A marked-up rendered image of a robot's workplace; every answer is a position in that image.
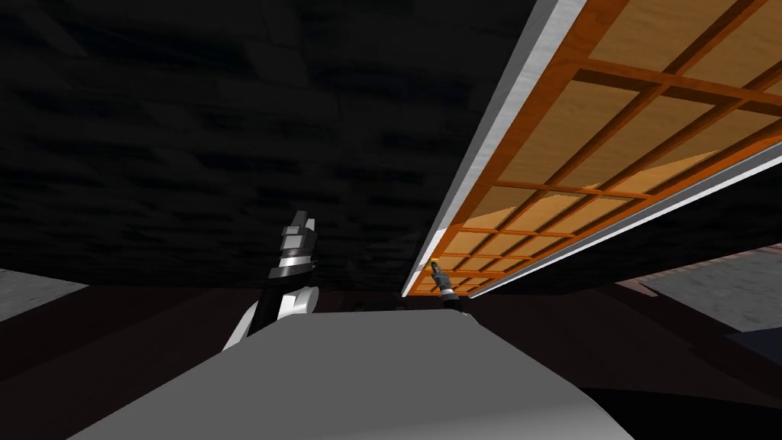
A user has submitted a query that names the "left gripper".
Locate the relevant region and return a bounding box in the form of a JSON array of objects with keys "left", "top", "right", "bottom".
[{"left": 279, "top": 210, "right": 318, "bottom": 261}]

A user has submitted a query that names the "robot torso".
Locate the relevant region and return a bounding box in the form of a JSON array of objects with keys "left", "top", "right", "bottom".
[{"left": 66, "top": 308, "right": 636, "bottom": 440}]

